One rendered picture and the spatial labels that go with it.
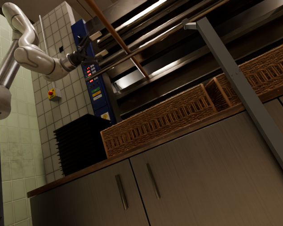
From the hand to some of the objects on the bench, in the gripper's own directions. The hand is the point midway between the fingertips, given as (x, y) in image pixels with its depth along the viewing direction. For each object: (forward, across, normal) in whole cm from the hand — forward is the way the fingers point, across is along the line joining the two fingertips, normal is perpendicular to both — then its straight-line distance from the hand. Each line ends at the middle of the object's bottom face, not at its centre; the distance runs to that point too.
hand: (102, 42), depth 93 cm
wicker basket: (+69, +61, -26) cm, 96 cm away
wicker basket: (+10, +61, -27) cm, 68 cm away
